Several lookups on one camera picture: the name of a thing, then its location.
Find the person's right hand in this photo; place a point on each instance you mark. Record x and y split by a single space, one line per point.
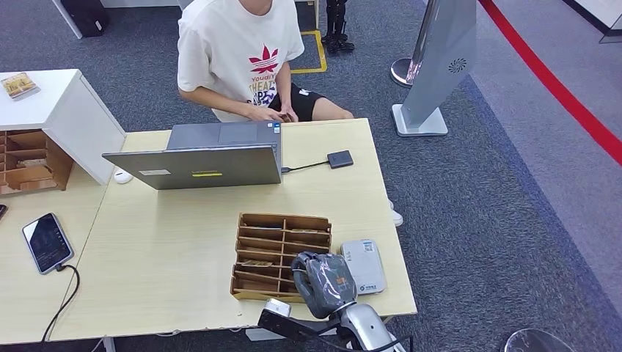
265 114

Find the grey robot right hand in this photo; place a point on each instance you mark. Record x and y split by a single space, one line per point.
325 284

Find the person's left hand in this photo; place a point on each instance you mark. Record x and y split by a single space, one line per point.
293 115

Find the wooden card organiser tray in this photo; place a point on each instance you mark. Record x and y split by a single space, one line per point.
283 243

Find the person's left forearm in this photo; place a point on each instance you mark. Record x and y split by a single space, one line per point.
285 87

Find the person's right forearm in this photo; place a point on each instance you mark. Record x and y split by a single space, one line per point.
214 103

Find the pale grey card reader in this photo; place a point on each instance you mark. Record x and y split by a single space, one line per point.
364 265

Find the gold card in organiser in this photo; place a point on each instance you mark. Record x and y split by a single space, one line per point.
257 263

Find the person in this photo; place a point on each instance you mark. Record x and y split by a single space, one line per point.
233 44

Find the person's white shoe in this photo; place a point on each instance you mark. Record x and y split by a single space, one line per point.
397 217

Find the small black USB box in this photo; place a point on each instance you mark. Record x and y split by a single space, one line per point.
340 159

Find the grey laptop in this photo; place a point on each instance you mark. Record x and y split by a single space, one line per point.
194 170

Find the black robot legs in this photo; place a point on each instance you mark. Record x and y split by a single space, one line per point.
336 24

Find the grey kiosk stand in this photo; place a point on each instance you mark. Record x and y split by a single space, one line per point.
437 63

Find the white computer mouse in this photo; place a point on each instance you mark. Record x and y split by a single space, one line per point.
123 176

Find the black box on floor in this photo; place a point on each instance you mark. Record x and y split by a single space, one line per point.
86 15

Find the white cabinet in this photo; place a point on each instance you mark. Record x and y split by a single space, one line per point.
60 107

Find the white furniture leg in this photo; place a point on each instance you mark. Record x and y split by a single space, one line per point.
67 18

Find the round chrome base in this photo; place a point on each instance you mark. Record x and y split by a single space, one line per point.
539 342

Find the wooden compartment box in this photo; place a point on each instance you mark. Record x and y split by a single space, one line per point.
36 164

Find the wrapped pack of cards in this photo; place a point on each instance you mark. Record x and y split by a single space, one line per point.
19 85

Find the black smartphone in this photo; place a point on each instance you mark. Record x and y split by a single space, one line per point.
47 243

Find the dark device at desk edge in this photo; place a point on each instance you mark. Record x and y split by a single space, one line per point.
3 211

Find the white raised platform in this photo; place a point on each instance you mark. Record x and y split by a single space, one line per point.
607 7

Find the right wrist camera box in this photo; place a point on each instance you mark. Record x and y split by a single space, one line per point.
278 311

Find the white bracket under desk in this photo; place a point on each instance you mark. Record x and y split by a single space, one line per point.
252 335

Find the chrome stanchion post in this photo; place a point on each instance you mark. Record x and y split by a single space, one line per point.
401 70

